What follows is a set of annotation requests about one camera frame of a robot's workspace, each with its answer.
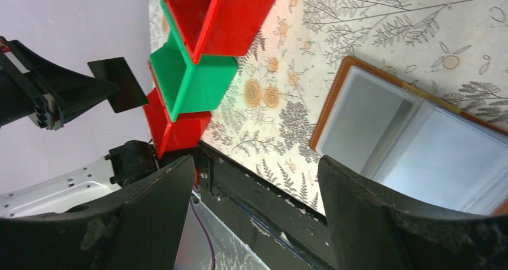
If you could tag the green plastic bin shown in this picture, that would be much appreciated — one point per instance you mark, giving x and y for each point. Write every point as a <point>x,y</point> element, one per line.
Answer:
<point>184,86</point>

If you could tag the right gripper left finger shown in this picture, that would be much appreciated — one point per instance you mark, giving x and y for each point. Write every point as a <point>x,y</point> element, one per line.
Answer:
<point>136,227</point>

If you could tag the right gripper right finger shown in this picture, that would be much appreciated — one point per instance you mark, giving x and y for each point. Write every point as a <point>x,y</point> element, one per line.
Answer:
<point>375,227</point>

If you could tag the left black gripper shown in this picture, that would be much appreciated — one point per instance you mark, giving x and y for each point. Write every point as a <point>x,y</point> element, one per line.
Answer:
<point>50,95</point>

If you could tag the floral table mat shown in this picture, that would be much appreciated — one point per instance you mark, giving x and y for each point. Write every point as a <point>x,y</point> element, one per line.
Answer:
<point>453,49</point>

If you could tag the red bin with card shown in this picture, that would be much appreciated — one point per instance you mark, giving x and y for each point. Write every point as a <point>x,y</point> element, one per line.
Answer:
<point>217,27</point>

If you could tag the red bin with black wallet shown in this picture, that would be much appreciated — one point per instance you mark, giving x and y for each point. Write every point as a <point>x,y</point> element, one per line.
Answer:
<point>168,136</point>

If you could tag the black VIP card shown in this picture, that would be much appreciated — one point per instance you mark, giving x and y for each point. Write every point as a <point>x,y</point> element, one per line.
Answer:
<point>117,71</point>

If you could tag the brown leather card holder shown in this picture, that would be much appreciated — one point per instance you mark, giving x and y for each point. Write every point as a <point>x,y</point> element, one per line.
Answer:
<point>411,141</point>

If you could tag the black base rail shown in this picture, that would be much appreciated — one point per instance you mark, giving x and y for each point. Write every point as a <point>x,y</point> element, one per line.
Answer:
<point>283,232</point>

